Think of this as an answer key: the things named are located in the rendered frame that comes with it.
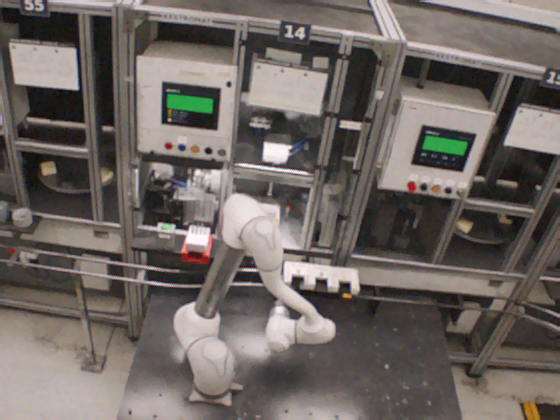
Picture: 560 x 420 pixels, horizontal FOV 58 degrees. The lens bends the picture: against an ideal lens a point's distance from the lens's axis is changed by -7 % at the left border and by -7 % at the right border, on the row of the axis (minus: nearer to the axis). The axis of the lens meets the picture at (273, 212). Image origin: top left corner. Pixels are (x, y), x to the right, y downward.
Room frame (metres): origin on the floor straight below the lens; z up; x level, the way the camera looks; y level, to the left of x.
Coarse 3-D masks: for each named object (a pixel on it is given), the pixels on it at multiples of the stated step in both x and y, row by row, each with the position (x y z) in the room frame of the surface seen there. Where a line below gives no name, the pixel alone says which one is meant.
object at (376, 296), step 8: (376, 288) 1.97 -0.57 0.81; (400, 288) 1.99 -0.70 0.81; (408, 288) 2.00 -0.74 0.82; (416, 288) 2.00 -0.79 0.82; (352, 296) 1.88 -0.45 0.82; (360, 296) 1.89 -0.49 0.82; (368, 296) 1.90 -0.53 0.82; (376, 296) 1.92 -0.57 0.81; (456, 296) 2.01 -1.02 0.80; (376, 304) 1.90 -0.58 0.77; (416, 304) 1.90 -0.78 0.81; (424, 304) 1.90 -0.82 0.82; (432, 304) 1.90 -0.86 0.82; (440, 304) 1.91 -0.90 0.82; (456, 304) 1.97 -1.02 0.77; (456, 312) 1.94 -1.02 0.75; (456, 320) 1.92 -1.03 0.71
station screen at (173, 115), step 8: (168, 88) 2.01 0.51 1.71; (192, 96) 2.01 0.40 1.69; (200, 96) 2.01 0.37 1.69; (208, 96) 2.01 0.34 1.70; (168, 112) 2.01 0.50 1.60; (176, 112) 2.01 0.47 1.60; (184, 112) 2.01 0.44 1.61; (192, 112) 2.01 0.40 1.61; (200, 112) 2.01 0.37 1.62; (208, 112) 2.02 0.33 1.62; (168, 120) 2.01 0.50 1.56; (176, 120) 2.01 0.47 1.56; (184, 120) 2.01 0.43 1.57; (192, 120) 2.01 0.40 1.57; (200, 120) 2.01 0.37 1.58; (208, 120) 2.01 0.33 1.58
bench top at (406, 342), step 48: (192, 288) 1.90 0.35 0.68; (240, 288) 1.96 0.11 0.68; (144, 336) 1.55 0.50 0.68; (240, 336) 1.64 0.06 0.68; (336, 336) 1.73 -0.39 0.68; (384, 336) 1.77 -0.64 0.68; (432, 336) 1.81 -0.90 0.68; (144, 384) 1.29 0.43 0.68; (240, 384) 1.37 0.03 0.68; (288, 384) 1.41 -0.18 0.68; (336, 384) 1.45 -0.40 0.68; (384, 384) 1.48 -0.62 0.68; (432, 384) 1.51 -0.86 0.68
